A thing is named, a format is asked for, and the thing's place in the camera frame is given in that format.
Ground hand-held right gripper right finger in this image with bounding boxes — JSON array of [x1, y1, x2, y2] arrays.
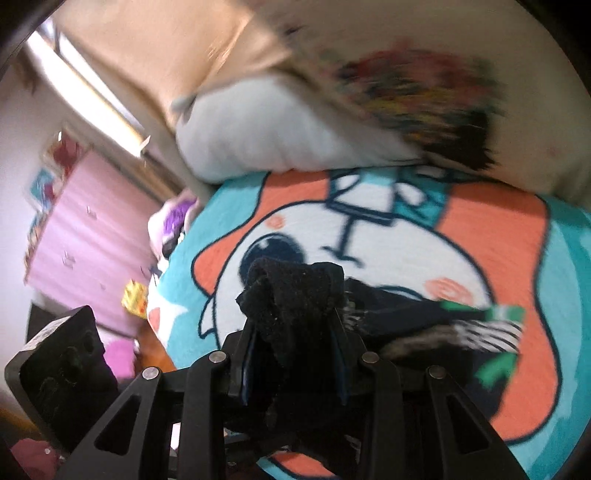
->
[[330, 314, 529, 480]]

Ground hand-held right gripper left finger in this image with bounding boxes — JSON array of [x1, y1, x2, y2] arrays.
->
[[55, 318, 259, 480]]

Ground dark navy striped pants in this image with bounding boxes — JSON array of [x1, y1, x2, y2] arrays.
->
[[235, 259, 527, 464]]

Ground pink cloth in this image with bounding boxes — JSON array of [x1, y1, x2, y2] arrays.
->
[[9, 438, 62, 474]]

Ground yellow toy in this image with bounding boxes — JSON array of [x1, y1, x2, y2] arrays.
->
[[120, 281, 150, 318]]

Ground pink dresser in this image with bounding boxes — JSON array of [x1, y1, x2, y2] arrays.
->
[[25, 150, 185, 340]]

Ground cartoon printed blanket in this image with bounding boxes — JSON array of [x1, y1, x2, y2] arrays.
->
[[148, 166, 591, 480]]

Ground grey plush pillow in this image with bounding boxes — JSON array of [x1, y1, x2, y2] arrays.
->
[[174, 76, 423, 183]]

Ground cream flower print cushion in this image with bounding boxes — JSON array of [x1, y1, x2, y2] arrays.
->
[[249, 0, 589, 206]]

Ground window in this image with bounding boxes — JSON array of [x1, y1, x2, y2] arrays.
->
[[23, 21, 155, 160]]

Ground beige cloth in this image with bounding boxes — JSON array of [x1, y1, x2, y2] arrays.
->
[[53, 0, 298, 132]]

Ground wall poster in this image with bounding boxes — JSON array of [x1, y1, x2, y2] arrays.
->
[[27, 131, 89, 220]]

